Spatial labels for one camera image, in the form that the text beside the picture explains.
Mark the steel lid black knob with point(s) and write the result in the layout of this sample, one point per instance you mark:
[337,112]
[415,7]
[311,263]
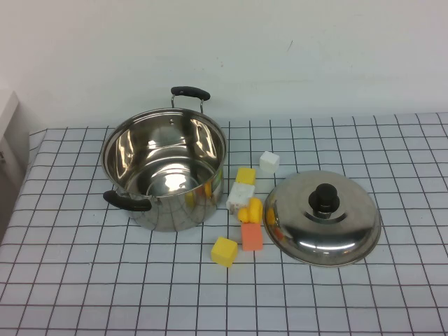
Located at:
[332,241]

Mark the yellow foam cube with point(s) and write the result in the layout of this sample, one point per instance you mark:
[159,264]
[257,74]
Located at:
[245,176]
[224,252]

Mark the white plug adapter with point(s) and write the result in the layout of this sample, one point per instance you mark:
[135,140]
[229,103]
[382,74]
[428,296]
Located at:
[239,194]

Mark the white foam cube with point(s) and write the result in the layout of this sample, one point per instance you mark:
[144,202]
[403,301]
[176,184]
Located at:
[269,162]

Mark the yellow rubber duck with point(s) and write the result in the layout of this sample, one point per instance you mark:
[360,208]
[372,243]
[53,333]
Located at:
[253,210]

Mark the orange foam cube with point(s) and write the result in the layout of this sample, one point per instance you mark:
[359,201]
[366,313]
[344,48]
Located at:
[252,238]

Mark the white black-grid tablecloth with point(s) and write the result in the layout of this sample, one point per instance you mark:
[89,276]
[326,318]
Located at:
[350,297]

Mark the white side desk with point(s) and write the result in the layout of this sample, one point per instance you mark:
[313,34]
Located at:
[8,112]

